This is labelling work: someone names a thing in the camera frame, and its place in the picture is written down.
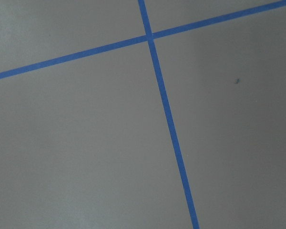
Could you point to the blue tape line crosswise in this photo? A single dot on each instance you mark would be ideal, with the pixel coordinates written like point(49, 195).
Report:
point(144, 38)

